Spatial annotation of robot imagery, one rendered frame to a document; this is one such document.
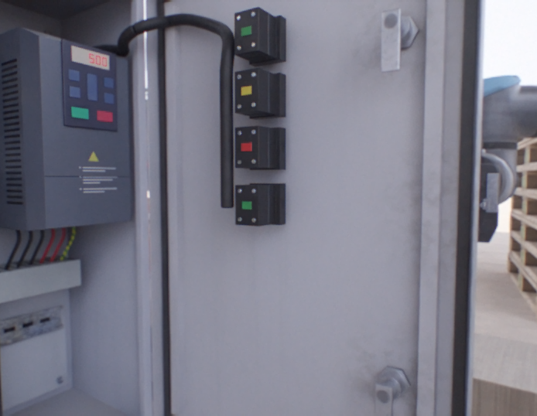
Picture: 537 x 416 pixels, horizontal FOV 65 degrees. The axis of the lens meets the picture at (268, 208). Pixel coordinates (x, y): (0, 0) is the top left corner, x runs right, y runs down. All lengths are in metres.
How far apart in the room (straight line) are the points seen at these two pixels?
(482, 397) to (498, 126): 1.07
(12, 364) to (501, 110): 0.84
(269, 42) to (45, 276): 0.43
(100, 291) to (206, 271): 0.21
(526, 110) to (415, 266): 0.45
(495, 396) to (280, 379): 1.19
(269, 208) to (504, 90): 0.49
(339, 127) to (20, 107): 0.35
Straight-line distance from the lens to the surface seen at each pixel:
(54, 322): 0.75
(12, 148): 0.57
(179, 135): 0.57
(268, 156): 0.44
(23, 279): 0.65
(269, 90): 0.45
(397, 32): 0.40
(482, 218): 0.69
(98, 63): 0.57
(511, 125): 0.81
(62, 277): 0.67
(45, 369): 0.77
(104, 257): 0.68
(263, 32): 0.46
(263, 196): 0.43
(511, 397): 1.64
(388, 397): 0.43
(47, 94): 0.53
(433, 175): 0.40
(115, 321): 0.68
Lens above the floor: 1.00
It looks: 4 degrees down
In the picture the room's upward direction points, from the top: straight up
